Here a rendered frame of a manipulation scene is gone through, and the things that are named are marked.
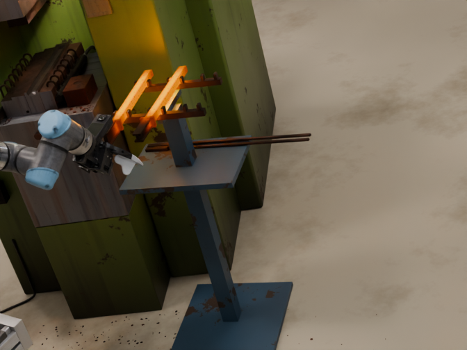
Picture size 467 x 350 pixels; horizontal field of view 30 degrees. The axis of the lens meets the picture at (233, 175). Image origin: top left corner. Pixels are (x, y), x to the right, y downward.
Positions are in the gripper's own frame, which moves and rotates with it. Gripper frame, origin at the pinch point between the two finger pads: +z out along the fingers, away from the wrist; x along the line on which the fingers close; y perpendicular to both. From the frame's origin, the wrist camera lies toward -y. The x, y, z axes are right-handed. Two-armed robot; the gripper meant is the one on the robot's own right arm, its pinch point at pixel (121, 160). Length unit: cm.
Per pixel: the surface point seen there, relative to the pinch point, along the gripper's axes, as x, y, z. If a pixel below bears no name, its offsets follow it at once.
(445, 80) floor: 33, -127, 223
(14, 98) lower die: -70, -27, 28
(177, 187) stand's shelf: -2.9, -4.5, 39.4
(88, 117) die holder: -42, -25, 36
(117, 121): -14.8, -16.6, 14.4
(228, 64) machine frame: -26, -73, 95
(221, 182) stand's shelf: 11.7, -8.1, 40.8
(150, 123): -4.4, -17.5, 16.6
